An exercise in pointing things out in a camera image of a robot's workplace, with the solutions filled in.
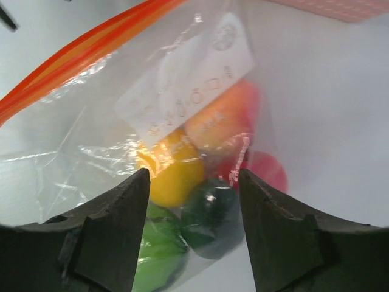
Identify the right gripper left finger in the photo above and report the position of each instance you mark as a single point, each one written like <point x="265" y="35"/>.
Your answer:
<point x="93" y="247"/>

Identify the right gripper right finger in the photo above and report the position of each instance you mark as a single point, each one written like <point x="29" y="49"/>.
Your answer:
<point x="294" y="247"/>

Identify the fake yellow lemon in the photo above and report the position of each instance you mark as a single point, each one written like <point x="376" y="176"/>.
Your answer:
<point x="175" y="167"/>

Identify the fake peach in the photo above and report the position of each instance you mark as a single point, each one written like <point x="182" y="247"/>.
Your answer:
<point x="232" y="113"/>

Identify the clear zip top bag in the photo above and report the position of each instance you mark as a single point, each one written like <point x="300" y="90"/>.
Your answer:
<point x="73" y="133"/>

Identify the fake green fruit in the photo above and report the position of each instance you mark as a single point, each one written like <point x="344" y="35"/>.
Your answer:
<point x="163" y="252"/>

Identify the fake dark green avocado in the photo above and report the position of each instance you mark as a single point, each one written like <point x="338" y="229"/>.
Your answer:
<point x="211" y="219"/>

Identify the fake red fruit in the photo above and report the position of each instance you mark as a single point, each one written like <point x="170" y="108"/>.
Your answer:
<point x="262" y="164"/>

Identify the pink plastic basket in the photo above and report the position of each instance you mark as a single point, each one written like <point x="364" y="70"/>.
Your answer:
<point x="349" y="11"/>

